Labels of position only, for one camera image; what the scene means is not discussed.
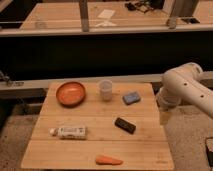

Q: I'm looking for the white tube with cap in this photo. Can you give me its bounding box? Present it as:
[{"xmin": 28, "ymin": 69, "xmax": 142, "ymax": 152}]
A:
[{"xmin": 49, "ymin": 126, "xmax": 86, "ymax": 140}]

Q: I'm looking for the grey metal post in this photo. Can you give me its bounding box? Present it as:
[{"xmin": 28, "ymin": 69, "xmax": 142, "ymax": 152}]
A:
[
  {"xmin": 166, "ymin": 0, "xmax": 186, "ymax": 30},
  {"xmin": 79, "ymin": 0, "xmax": 89, "ymax": 32}
]

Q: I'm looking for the grey metal post right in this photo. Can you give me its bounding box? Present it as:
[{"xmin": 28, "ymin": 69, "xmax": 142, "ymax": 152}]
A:
[{"xmin": 166, "ymin": 0, "xmax": 186, "ymax": 30}]

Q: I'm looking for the white paper sheet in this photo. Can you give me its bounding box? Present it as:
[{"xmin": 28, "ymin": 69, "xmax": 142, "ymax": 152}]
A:
[{"xmin": 98, "ymin": 9, "xmax": 115, "ymax": 19}]

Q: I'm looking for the orange carrot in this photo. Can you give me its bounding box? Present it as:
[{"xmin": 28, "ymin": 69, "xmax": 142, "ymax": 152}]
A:
[{"xmin": 95, "ymin": 155, "xmax": 123, "ymax": 165}]

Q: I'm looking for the metal clamp on rail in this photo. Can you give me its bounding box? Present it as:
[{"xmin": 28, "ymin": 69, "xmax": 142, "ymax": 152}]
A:
[{"xmin": 0, "ymin": 70, "xmax": 24, "ymax": 87}]

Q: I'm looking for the black cables pile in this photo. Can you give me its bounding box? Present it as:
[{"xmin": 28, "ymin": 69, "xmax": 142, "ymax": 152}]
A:
[{"xmin": 124, "ymin": 0, "xmax": 158, "ymax": 14}]

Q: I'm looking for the orange bowl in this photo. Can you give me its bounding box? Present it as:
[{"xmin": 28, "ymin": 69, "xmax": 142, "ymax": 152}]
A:
[{"xmin": 56, "ymin": 81, "xmax": 86, "ymax": 107}]

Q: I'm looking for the blue sponge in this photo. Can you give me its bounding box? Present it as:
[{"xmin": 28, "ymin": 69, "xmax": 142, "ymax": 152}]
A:
[{"xmin": 122, "ymin": 92, "xmax": 141, "ymax": 105}]

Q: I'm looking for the white ceramic cup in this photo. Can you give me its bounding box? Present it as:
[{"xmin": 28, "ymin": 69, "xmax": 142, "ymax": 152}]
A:
[{"xmin": 98, "ymin": 80, "xmax": 112, "ymax": 101}]

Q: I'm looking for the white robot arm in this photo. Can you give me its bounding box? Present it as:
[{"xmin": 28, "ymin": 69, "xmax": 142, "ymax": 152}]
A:
[{"xmin": 156, "ymin": 62, "xmax": 213, "ymax": 125}]

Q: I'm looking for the black rectangular block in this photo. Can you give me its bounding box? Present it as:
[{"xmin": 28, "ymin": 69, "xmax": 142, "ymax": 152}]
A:
[{"xmin": 115, "ymin": 117, "xmax": 136, "ymax": 134}]

